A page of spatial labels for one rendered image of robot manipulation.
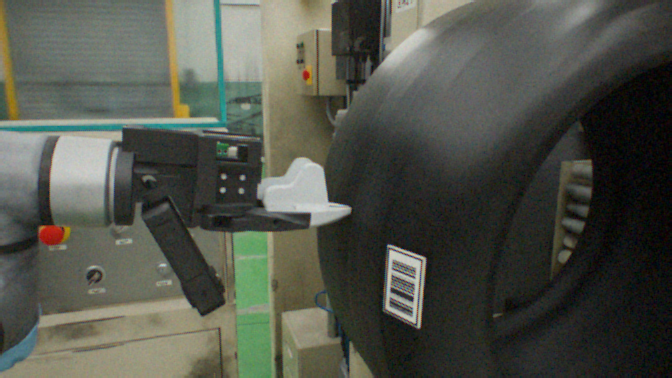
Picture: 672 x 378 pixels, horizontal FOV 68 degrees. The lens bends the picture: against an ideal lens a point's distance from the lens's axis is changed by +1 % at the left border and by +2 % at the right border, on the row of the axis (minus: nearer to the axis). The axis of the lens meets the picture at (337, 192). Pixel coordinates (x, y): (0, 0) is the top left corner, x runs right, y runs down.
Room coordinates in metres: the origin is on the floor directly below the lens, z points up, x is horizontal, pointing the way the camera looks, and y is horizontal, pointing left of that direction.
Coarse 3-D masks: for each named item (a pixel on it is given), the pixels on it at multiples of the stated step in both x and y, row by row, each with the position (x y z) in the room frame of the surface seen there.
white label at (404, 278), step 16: (400, 256) 0.38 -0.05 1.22; (416, 256) 0.37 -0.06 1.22; (400, 272) 0.38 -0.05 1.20; (416, 272) 0.37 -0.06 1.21; (384, 288) 0.40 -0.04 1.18; (400, 288) 0.38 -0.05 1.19; (416, 288) 0.37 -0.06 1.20; (384, 304) 0.39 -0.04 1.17; (400, 304) 0.38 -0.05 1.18; (416, 304) 0.37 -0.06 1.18; (416, 320) 0.37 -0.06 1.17
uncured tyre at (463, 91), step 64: (512, 0) 0.48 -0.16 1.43; (576, 0) 0.44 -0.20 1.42; (640, 0) 0.43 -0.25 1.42; (384, 64) 0.59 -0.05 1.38; (448, 64) 0.44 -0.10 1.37; (512, 64) 0.41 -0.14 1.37; (576, 64) 0.41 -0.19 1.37; (640, 64) 0.42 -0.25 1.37; (384, 128) 0.47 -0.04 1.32; (448, 128) 0.40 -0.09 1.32; (512, 128) 0.39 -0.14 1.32; (640, 128) 0.76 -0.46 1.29; (384, 192) 0.42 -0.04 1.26; (448, 192) 0.38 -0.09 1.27; (512, 192) 0.39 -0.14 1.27; (640, 192) 0.77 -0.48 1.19; (320, 256) 0.57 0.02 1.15; (384, 256) 0.40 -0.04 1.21; (448, 256) 0.38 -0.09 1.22; (576, 256) 0.78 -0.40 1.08; (640, 256) 0.75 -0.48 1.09; (384, 320) 0.40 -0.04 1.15; (448, 320) 0.38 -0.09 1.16; (512, 320) 0.73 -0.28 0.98; (576, 320) 0.74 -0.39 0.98; (640, 320) 0.69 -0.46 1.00
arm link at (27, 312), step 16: (32, 240) 0.38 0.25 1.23; (0, 256) 0.36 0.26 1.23; (16, 256) 0.37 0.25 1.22; (32, 256) 0.38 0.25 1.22; (0, 272) 0.36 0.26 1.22; (16, 272) 0.37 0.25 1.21; (32, 272) 0.38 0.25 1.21; (0, 288) 0.34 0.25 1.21; (16, 288) 0.36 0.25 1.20; (32, 288) 0.38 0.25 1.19; (0, 304) 0.33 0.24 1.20; (16, 304) 0.35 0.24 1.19; (32, 304) 0.38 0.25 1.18; (0, 320) 0.32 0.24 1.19; (16, 320) 0.34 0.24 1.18; (32, 320) 0.38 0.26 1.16; (16, 336) 0.36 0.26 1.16; (32, 336) 0.38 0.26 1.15; (0, 352) 0.34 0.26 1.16; (16, 352) 0.36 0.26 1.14; (0, 368) 0.35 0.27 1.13
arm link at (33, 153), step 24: (0, 144) 0.37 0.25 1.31; (24, 144) 0.37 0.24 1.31; (48, 144) 0.38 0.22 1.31; (0, 168) 0.36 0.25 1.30; (24, 168) 0.36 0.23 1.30; (48, 168) 0.37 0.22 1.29; (0, 192) 0.35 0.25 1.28; (24, 192) 0.36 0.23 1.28; (48, 192) 0.36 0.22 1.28; (0, 216) 0.36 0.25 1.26; (24, 216) 0.36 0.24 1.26; (48, 216) 0.37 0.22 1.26; (0, 240) 0.36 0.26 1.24
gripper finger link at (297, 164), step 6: (294, 162) 0.48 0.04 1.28; (300, 162) 0.48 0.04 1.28; (306, 162) 0.48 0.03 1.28; (294, 168) 0.48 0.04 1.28; (300, 168) 0.48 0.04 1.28; (288, 174) 0.47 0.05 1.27; (294, 174) 0.48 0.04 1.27; (264, 180) 0.47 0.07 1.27; (270, 180) 0.47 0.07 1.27; (276, 180) 0.47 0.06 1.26; (282, 180) 0.47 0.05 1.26; (288, 180) 0.47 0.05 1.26; (258, 186) 0.47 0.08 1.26; (264, 186) 0.47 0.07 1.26; (258, 192) 0.47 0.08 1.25; (258, 198) 0.47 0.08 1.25; (258, 204) 0.47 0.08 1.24; (330, 204) 0.48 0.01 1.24; (336, 204) 0.48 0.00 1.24
